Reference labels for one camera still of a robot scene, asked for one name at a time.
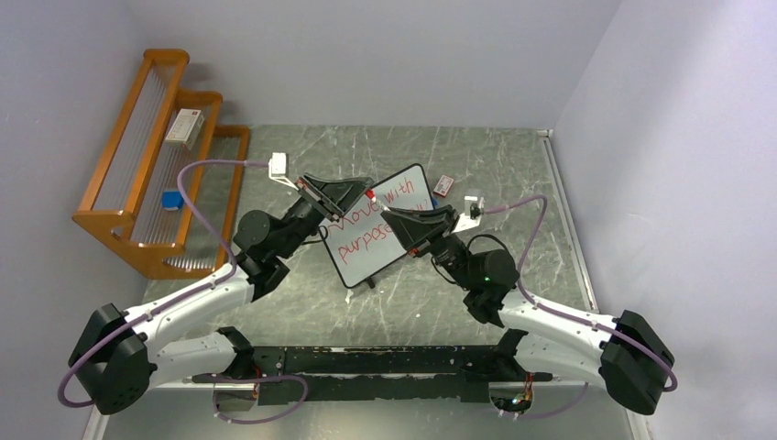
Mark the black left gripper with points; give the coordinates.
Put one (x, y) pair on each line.
(344, 194)

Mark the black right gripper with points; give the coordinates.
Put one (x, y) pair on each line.
(443, 218)

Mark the white marker pen body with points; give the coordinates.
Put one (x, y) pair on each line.
(383, 207)

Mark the black framed whiteboard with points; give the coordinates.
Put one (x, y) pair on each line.
(362, 244)

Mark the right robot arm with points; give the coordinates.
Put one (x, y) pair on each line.
(621, 355)

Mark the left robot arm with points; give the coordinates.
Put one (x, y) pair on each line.
(122, 354)

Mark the small red white box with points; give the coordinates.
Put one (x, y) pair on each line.
(443, 186)

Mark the white red box on rack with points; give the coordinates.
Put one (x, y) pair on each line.
(185, 128)

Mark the blue eraser on rack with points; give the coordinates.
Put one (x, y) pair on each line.
(171, 200)

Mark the orange wooden tiered rack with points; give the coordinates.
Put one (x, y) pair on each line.
(121, 205)

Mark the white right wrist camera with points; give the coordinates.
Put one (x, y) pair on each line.
(473, 210)

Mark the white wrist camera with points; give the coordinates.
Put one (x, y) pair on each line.
(278, 169)
(473, 210)

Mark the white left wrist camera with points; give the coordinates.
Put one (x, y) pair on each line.
(278, 169)

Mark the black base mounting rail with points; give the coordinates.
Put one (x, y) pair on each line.
(350, 374)

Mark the aluminium frame rail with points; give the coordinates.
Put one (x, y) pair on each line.
(123, 354)

